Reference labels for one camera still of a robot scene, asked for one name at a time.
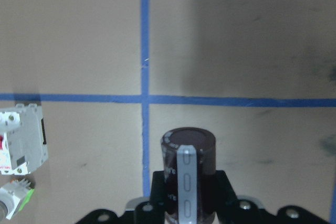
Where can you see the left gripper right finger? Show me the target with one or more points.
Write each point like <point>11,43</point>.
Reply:
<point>225,198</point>

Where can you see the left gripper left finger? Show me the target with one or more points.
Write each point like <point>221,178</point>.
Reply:
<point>158,198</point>

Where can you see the white circuit breaker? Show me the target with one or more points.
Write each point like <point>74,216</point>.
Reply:
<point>23,139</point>

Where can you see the green push button switch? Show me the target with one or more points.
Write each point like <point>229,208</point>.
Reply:
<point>14,196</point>

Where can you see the dark cylindrical capacitor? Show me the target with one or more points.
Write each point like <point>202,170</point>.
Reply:
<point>189,161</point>

